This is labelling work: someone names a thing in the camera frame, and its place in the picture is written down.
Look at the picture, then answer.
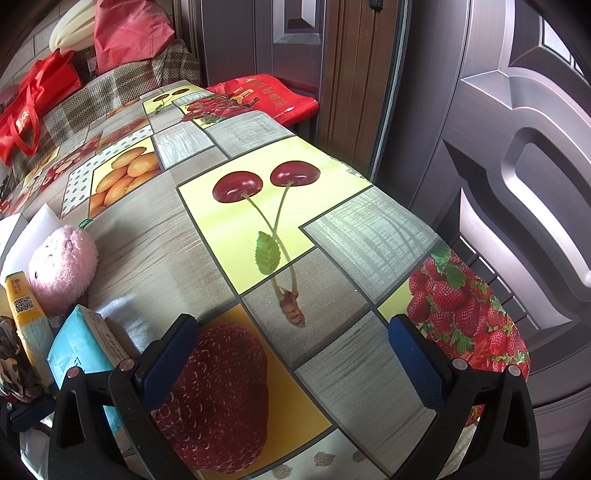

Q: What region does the patterned hair scrunchie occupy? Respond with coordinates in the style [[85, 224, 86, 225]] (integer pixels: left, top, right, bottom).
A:
[[0, 316, 44, 403]]

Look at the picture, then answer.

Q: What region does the teal tissue pack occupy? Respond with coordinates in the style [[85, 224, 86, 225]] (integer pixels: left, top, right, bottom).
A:
[[46, 303, 136, 434]]

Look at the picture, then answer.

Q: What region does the pink plush toy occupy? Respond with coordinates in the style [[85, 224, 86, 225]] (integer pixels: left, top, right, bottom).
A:
[[27, 225, 98, 317]]

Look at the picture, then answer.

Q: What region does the white shallow cardboard box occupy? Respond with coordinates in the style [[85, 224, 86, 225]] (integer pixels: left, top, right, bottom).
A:
[[0, 204, 62, 282]]

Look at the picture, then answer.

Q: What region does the fruit print tablecloth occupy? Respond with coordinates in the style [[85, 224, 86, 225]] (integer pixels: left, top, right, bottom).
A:
[[1, 80, 531, 479]]

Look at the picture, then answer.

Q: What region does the plaid cloth covered bench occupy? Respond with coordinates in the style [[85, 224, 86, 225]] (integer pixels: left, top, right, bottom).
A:
[[4, 40, 202, 190]]

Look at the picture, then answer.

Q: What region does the red tote bag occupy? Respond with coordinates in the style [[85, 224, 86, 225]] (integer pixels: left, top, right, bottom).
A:
[[1, 50, 82, 167]]

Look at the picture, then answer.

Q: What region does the cream foam roll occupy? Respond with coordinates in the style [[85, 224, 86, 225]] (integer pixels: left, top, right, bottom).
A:
[[49, 0, 96, 54]]

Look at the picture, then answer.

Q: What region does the pink red plastic bag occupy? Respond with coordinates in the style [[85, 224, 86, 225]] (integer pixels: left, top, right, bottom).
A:
[[94, 0, 175, 74]]

